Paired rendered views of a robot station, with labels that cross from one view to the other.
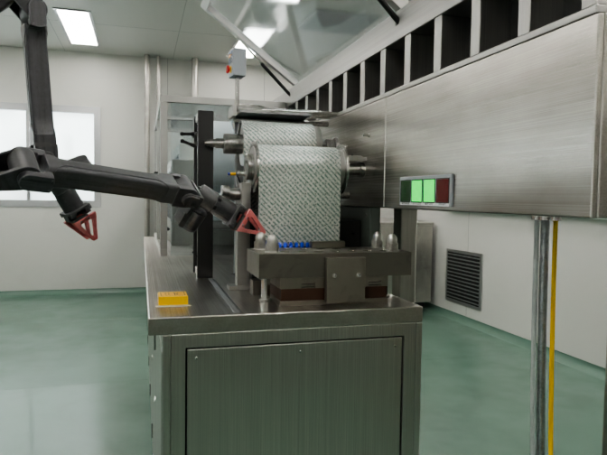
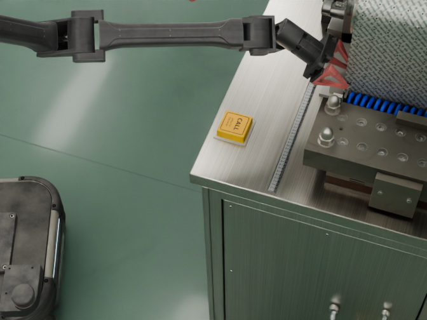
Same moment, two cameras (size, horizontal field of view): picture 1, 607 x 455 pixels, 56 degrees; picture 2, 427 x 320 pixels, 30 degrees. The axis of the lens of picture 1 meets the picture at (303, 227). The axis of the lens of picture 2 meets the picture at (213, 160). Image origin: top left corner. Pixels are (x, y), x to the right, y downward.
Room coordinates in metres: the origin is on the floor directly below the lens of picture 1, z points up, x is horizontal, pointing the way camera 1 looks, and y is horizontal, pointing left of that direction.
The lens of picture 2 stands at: (0.39, -0.38, 2.43)
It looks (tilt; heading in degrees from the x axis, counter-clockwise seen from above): 54 degrees down; 37
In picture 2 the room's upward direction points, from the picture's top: 2 degrees counter-clockwise
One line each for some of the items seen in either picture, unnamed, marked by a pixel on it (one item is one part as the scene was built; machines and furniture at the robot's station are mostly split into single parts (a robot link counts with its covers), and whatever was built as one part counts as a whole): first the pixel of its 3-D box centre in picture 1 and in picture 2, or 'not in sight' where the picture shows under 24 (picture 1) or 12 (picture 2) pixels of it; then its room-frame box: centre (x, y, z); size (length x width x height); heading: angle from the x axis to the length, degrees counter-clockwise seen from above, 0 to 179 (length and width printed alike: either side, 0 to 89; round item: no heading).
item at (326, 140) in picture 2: (272, 243); (326, 135); (1.40, 0.08, 1.05); 0.04 x 0.04 x 0.04
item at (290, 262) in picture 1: (328, 261); (399, 152); (1.48, -0.07, 1.00); 0.40 x 0.16 x 0.06; 106
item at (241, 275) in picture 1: (238, 236); (337, 49); (1.63, 0.19, 1.05); 0.06 x 0.05 x 0.31; 106
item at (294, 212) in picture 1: (299, 217); (399, 76); (1.58, 0.01, 1.11); 0.23 x 0.01 x 0.18; 106
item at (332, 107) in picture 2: (260, 240); (333, 103); (1.48, 0.11, 1.05); 0.04 x 0.04 x 0.04
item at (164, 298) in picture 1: (172, 298); (234, 126); (1.39, 0.32, 0.91); 0.07 x 0.07 x 0.02; 16
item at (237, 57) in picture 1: (235, 63); not in sight; (2.15, 0.26, 1.66); 0.07 x 0.07 x 0.10; 22
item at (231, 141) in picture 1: (233, 143); not in sight; (1.85, 0.23, 1.33); 0.06 x 0.06 x 0.06; 16
